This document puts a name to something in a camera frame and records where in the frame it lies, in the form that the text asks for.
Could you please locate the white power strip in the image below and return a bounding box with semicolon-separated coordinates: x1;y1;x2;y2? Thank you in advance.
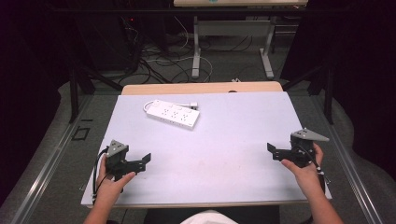
145;99;201;131

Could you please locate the bundle of black floor cables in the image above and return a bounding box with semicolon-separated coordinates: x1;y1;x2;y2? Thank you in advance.
118;18;260;86

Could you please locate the black metal stand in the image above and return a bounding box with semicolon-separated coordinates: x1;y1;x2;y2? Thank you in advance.
68;60;123;124
280;60;334;126

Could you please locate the wooden table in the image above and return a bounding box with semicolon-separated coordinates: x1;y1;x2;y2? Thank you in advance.
80;80;332;210

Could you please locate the black computer tower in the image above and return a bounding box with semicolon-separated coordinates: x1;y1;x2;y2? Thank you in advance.
76;13;143;73

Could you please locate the person's white clothing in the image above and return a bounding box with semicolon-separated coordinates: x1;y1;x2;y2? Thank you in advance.
179;209;240;224

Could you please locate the person's right hand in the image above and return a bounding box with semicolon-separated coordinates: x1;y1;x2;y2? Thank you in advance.
280;143;325;195

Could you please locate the white power strip cable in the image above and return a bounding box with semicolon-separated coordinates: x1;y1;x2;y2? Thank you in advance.
142;100;192;114

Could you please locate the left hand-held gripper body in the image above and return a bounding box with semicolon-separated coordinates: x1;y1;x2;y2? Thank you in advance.
106;139;135;182

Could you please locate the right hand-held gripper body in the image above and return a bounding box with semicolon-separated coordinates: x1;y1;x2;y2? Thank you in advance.
289;128;331;169

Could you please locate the white desk with metal legs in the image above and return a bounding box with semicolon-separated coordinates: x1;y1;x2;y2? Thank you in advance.
173;0;309;80

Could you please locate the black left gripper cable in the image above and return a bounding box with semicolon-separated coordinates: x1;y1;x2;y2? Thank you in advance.
92;147;109;201

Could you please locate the square floor socket plate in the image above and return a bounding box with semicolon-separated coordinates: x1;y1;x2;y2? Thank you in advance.
71;126;92;142

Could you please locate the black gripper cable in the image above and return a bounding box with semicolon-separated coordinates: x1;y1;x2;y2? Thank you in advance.
92;147;109;201
297;145;332;195

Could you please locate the black horizontal bar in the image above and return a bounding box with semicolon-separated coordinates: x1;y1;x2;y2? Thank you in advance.
50;7;347;15

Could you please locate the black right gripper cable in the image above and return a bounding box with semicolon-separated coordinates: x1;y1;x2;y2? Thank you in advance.
297;145;332;195

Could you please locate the person's left hand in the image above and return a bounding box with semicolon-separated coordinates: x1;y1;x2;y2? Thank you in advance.
96;155;137;203

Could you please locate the white table board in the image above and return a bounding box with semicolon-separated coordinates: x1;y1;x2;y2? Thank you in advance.
80;91;332;208

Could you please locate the metal floor rail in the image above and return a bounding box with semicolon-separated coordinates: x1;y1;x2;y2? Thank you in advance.
10;94;95;224
309;95;386;224

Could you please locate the white floor cable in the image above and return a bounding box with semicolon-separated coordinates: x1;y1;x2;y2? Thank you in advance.
145;15;215;84

